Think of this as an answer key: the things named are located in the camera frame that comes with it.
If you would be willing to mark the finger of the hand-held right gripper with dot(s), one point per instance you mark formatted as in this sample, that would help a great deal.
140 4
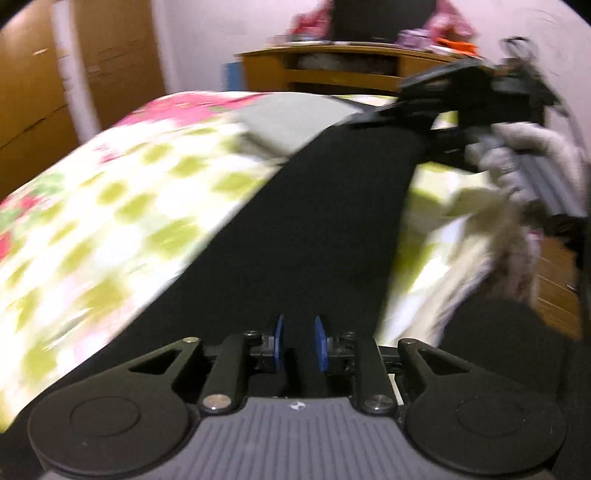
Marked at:
429 83
397 113

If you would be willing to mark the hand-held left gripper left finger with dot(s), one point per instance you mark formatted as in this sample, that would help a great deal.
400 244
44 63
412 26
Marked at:
278 344

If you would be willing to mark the person's right hand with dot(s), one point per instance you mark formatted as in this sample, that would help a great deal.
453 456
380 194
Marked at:
489 157

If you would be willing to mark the white pole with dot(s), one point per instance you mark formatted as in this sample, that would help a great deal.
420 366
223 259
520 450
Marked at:
74 69

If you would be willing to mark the green checked floral blanket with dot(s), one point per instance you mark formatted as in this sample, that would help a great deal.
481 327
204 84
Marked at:
115 207

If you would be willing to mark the pink clutter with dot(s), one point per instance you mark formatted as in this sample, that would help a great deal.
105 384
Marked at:
314 21

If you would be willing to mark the pink patterned cloth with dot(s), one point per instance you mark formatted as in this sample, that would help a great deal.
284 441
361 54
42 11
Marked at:
452 16

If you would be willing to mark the orange item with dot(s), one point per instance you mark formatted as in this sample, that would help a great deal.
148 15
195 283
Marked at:
457 45

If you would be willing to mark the blue flat item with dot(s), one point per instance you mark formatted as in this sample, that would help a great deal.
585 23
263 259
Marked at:
233 76

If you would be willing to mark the black pants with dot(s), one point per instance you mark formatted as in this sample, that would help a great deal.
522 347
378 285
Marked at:
323 230

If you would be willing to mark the grey cloth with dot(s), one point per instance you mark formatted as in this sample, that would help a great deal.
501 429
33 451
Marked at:
295 120

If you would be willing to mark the person's right forearm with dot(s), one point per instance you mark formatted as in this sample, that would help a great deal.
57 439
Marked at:
549 136

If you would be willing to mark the purple item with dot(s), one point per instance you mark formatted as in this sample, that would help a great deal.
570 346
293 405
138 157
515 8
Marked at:
415 38

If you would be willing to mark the wooden wardrobe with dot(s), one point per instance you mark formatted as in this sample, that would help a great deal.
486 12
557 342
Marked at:
27 92

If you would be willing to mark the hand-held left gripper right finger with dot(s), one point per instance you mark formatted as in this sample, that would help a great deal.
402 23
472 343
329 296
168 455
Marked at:
321 344

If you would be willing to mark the wooden headboard shelf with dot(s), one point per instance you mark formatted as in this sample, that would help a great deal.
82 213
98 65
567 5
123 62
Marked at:
263 69

